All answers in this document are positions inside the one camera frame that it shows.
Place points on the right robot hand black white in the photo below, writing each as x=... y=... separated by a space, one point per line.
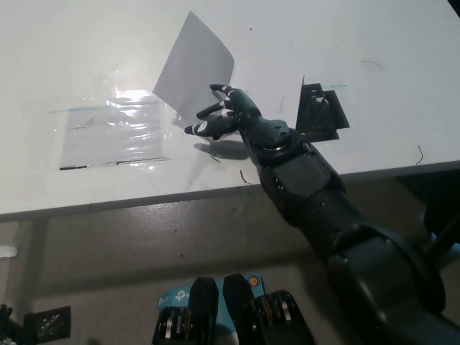
x=251 y=122

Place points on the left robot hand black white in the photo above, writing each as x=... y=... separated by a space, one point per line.
x=6 y=327

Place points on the white paperback manual book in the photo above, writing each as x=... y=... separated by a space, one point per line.
x=194 y=64

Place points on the grey desk leg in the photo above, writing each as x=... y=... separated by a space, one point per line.
x=34 y=251

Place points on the white sheet under plastic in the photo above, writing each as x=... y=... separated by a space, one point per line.
x=108 y=143

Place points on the white tape strip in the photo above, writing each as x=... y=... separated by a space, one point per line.
x=8 y=251

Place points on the clear plastic film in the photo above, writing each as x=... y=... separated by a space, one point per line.
x=43 y=118

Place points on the black flat bracket part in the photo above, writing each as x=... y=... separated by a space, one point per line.
x=323 y=115

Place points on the dark desk frame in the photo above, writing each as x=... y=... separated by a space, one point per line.
x=438 y=201

